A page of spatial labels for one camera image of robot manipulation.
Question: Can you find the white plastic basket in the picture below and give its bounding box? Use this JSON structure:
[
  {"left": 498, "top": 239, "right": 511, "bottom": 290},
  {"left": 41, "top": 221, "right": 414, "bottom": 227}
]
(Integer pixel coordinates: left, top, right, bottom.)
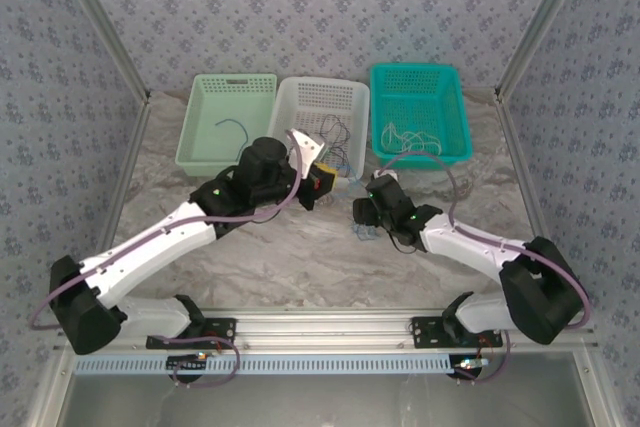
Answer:
[{"left": 266, "top": 76, "right": 372, "bottom": 186}]

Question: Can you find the light green plastic basket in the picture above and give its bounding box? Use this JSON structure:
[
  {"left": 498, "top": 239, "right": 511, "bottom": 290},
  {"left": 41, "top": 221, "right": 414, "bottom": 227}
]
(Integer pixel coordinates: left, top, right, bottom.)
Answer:
[{"left": 174, "top": 72, "right": 279, "bottom": 178}]

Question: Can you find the aluminium frame post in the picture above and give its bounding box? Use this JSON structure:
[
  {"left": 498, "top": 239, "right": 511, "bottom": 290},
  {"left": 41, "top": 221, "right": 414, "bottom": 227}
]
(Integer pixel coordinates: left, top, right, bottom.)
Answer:
[
  {"left": 493, "top": 0, "right": 599, "bottom": 98},
  {"left": 49, "top": 0, "right": 152, "bottom": 101}
]

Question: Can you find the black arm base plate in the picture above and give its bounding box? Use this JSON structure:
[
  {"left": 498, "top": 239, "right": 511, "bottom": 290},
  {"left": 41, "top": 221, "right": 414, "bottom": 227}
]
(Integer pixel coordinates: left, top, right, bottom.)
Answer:
[
  {"left": 145, "top": 317, "right": 237, "bottom": 350},
  {"left": 410, "top": 316, "right": 504, "bottom": 350}
]

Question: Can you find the thin blue cable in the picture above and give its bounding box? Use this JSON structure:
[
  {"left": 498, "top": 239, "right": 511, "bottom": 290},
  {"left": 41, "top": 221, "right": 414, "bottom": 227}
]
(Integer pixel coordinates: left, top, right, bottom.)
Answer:
[
  {"left": 214, "top": 118, "right": 251, "bottom": 148},
  {"left": 333, "top": 162, "right": 382, "bottom": 244}
]

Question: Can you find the small black adapter board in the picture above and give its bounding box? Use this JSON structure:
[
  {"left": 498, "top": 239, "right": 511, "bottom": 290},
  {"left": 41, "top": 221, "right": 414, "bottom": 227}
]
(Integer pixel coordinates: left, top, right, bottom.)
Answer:
[
  {"left": 452, "top": 357, "right": 489, "bottom": 378},
  {"left": 167, "top": 354, "right": 209, "bottom": 371}
]

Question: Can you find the teal plastic basket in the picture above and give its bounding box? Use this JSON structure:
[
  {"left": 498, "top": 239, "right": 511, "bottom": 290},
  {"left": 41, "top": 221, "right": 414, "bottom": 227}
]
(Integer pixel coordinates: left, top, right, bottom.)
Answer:
[{"left": 368, "top": 62, "right": 475, "bottom": 171}]

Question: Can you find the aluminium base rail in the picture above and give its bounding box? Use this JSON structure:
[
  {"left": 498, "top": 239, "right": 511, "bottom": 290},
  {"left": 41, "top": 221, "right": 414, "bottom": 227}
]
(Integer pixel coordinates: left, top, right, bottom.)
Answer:
[{"left": 54, "top": 309, "right": 599, "bottom": 351}]

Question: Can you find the grey metal panel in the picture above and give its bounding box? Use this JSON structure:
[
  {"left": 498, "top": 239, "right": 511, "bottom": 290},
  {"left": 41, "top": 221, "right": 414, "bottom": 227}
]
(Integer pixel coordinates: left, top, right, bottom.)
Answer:
[{"left": 64, "top": 371, "right": 596, "bottom": 427}]

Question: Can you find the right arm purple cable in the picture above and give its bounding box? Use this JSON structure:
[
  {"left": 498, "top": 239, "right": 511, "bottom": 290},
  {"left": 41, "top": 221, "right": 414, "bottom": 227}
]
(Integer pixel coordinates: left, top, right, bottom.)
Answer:
[{"left": 382, "top": 150, "right": 592, "bottom": 386}]

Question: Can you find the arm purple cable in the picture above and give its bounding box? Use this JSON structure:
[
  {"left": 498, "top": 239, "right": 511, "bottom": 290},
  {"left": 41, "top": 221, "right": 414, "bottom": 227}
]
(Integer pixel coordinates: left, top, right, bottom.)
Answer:
[
  {"left": 29, "top": 144, "right": 306, "bottom": 389},
  {"left": 382, "top": 150, "right": 592, "bottom": 386}
]

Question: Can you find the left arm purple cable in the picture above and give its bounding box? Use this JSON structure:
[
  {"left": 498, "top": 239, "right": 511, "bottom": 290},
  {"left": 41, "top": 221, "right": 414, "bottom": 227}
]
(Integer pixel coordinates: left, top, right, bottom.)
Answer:
[{"left": 29, "top": 144, "right": 306, "bottom": 389}]

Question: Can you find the light blue slotted duct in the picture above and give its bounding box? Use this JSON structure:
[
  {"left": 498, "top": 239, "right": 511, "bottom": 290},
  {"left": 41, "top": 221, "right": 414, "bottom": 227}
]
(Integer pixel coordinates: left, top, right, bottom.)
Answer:
[{"left": 73, "top": 354, "right": 464, "bottom": 376}]

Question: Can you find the aluminium side rail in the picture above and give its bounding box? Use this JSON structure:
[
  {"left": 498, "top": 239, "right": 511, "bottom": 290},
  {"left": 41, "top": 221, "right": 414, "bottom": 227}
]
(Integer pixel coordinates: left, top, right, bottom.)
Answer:
[
  {"left": 493, "top": 89, "right": 551, "bottom": 248},
  {"left": 75, "top": 91, "right": 154, "bottom": 316}
]

